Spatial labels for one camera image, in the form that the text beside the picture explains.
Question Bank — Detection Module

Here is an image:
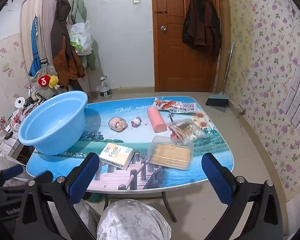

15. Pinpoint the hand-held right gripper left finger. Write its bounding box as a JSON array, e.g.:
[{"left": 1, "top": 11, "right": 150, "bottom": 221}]
[{"left": 14, "top": 152, "right": 100, "bottom": 240}]

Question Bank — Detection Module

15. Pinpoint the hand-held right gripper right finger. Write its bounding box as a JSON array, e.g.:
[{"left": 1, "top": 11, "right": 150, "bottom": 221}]
[{"left": 201, "top": 152, "right": 283, "bottom": 240}]

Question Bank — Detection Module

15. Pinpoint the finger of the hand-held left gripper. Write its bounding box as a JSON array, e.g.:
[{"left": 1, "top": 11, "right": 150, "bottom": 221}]
[
  {"left": 33, "top": 171, "right": 54, "bottom": 188},
  {"left": 0, "top": 164, "right": 24, "bottom": 188}
]

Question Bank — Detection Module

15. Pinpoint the yellow white tissue pack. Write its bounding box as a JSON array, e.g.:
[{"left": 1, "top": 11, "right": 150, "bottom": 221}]
[{"left": 99, "top": 142, "right": 134, "bottom": 171}]

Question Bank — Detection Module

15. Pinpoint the clear box of wooden sticks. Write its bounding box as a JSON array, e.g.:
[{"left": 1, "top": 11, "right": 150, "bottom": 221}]
[{"left": 147, "top": 135, "right": 194, "bottom": 172}]

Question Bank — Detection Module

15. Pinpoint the light blue plastic basin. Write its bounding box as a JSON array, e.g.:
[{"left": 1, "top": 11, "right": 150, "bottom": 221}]
[{"left": 18, "top": 91, "right": 88, "bottom": 156}]

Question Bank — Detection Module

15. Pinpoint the clear zip bag of sticks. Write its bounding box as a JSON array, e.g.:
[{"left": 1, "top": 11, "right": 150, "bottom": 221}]
[{"left": 167, "top": 118, "right": 206, "bottom": 145}]

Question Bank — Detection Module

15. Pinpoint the white red snack packet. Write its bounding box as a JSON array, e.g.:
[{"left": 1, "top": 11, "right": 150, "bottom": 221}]
[{"left": 154, "top": 97, "right": 198, "bottom": 114}]

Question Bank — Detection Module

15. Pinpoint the pink earbud case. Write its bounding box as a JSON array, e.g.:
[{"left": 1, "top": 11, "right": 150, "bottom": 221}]
[{"left": 147, "top": 106, "right": 167, "bottom": 133}]

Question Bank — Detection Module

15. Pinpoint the grey shoulder bag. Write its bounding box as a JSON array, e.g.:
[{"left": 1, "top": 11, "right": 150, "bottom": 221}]
[{"left": 29, "top": 59, "right": 60, "bottom": 98}]

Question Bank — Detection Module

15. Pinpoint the scenic printed desktop table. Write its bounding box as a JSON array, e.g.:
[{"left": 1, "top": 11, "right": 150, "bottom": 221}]
[{"left": 26, "top": 95, "right": 234, "bottom": 223}]

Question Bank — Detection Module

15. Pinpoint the white plastic floor bag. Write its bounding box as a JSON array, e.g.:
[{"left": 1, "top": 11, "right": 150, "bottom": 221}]
[{"left": 0, "top": 152, "right": 15, "bottom": 173}]

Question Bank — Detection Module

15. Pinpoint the white tiled shelf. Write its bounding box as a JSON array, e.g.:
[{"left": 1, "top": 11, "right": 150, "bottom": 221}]
[{"left": 0, "top": 100, "right": 35, "bottom": 160}]

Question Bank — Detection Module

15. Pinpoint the face shaped toy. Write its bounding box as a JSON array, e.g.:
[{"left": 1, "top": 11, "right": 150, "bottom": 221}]
[{"left": 108, "top": 116, "right": 128, "bottom": 132}]

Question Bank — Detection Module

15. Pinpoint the pile of small white packets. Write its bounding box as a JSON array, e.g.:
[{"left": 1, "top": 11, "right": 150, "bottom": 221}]
[{"left": 22, "top": 100, "right": 44, "bottom": 113}]

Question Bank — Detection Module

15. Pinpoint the blue broom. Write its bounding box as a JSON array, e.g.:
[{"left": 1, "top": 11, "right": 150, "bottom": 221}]
[{"left": 206, "top": 41, "right": 235, "bottom": 107}]

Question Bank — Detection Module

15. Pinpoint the large clear water bottle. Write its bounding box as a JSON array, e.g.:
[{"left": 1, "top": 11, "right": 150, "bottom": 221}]
[{"left": 99, "top": 76, "right": 112, "bottom": 100}]

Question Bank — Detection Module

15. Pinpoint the red plush toy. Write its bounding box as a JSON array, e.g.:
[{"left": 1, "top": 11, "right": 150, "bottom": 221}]
[{"left": 37, "top": 74, "right": 51, "bottom": 88}]

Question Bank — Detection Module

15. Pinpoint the yellow plush toy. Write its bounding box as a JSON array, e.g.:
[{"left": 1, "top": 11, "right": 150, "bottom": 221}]
[{"left": 49, "top": 74, "right": 61, "bottom": 90}]

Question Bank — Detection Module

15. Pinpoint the brown orange jacket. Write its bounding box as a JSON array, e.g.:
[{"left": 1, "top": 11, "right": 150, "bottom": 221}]
[{"left": 51, "top": 0, "right": 87, "bottom": 88}]

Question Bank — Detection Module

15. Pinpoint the blue hanging bag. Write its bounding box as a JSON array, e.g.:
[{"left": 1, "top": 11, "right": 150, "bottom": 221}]
[{"left": 28, "top": 15, "right": 49, "bottom": 77}]

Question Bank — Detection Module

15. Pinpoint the brown wooden door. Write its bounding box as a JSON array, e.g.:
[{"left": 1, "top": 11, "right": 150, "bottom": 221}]
[{"left": 151, "top": 0, "right": 222, "bottom": 93}]

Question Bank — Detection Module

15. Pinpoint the white green plastic bag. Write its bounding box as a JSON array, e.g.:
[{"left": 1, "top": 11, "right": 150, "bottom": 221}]
[{"left": 68, "top": 21, "right": 93, "bottom": 56}]

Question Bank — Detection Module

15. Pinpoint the dark brown jacket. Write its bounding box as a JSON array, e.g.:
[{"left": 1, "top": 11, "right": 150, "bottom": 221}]
[{"left": 182, "top": 0, "right": 222, "bottom": 57}]

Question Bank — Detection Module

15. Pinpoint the light wooden wardrobe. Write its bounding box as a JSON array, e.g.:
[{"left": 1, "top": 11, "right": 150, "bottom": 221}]
[{"left": 21, "top": 0, "right": 90, "bottom": 98}]

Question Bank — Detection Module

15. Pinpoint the pale green jacket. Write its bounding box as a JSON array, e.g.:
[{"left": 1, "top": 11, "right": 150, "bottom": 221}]
[{"left": 70, "top": 0, "right": 100, "bottom": 95}]

